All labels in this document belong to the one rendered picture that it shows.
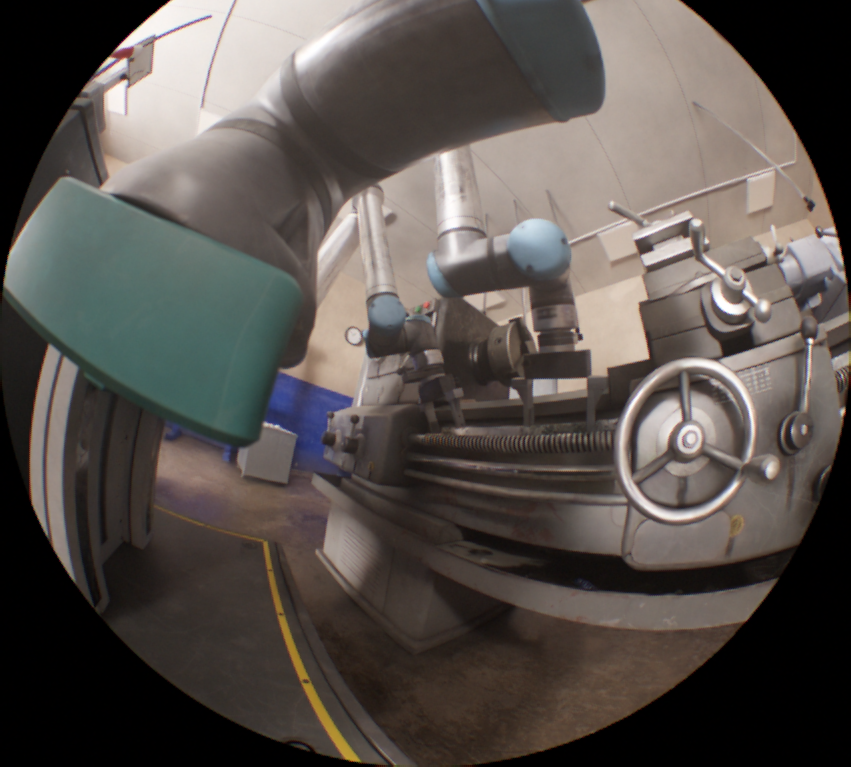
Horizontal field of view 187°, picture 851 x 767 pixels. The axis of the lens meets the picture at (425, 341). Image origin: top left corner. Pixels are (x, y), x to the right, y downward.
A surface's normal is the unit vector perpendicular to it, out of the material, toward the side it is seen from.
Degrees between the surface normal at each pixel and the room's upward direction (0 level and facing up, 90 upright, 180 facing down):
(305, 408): 90
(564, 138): 180
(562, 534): 90
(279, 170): 70
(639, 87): 180
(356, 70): 165
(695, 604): 90
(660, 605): 90
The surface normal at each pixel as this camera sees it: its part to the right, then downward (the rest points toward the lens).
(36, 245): 0.58, -0.25
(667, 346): -0.75, -0.38
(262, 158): 0.79, -0.43
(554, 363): -0.73, 0.00
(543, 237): -0.44, -0.02
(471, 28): -0.22, 0.83
